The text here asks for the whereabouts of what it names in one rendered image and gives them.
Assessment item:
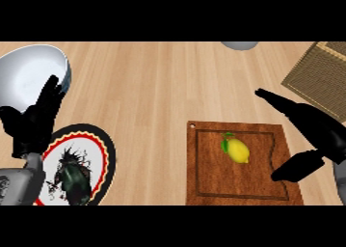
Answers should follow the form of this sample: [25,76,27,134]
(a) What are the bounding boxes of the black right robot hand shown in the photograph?
[253,88,346,183]

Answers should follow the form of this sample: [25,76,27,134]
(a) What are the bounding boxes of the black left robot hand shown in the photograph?
[0,74,67,159]

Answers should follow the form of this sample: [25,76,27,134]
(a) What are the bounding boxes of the tan wicker basket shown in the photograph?
[280,41,346,124]

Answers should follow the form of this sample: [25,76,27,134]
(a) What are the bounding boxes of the yellow lemon with green leaf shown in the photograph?
[219,131,252,165]

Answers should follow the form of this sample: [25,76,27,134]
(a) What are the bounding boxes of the brown wooden cutting board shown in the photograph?
[185,120,306,206]

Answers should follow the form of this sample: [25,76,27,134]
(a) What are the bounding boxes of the silver metal bowl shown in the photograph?
[0,43,73,118]

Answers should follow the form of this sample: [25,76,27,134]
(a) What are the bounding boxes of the decorated plate with black rim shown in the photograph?
[33,123,119,206]

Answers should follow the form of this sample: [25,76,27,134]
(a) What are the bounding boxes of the grey rounded object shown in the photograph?
[219,41,260,51]

